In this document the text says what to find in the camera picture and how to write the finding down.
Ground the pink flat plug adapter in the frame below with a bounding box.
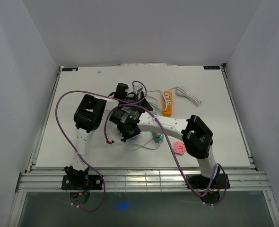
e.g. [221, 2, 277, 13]
[173, 141, 186, 155]

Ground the aluminium table frame rail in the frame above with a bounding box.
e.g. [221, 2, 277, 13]
[17, 66, 271, 192]

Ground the orange power strip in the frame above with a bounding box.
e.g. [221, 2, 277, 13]
[163, 91, 173, 117]

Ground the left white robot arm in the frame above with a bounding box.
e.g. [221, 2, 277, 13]
[61, 83, 153, 190]

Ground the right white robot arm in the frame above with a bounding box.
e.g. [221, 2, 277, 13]
[108, 106, 219, 188]

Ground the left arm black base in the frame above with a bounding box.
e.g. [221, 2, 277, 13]
[61, 175, 103, 190]

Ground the white cord of orange strip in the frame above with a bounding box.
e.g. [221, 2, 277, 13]
[169, 86, 202, 105]

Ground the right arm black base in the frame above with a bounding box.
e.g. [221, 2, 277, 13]
[186, 173, 230, 190]

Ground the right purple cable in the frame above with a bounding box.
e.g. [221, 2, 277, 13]
[104, 104, 227, 206]

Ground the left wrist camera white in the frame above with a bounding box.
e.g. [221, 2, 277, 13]
[133, 85, 143, 95]

